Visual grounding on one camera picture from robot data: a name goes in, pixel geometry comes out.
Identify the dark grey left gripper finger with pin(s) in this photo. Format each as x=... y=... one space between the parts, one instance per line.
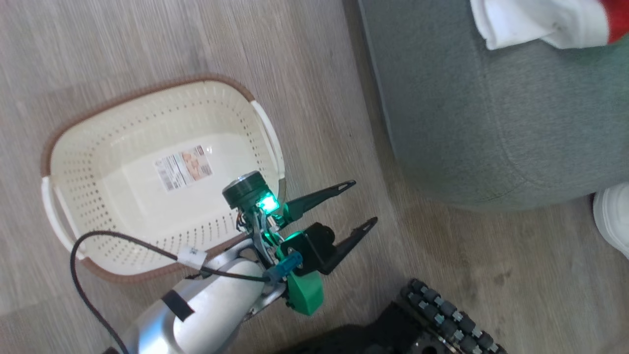
x=314 y=200
x=346 y=248

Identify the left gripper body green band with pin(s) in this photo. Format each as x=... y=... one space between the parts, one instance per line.
x=307 y=250

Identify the white cloth garment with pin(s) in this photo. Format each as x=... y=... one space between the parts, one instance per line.
x=535 y=19

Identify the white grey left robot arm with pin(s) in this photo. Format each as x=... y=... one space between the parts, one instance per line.
x=211 y=314

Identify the cream perforated laundry basket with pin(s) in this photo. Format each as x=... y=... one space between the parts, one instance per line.
x=113 y=147

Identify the black omni wheel with rollers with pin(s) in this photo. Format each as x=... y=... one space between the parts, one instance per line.
x=452 y=319

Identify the printed barcode sticker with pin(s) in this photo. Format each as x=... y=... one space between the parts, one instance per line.
x=184 y=168

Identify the grey fabric sofa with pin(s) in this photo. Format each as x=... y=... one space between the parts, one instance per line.
x=491 y=113

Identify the white shoe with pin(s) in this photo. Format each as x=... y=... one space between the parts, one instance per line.
x=614 y=216

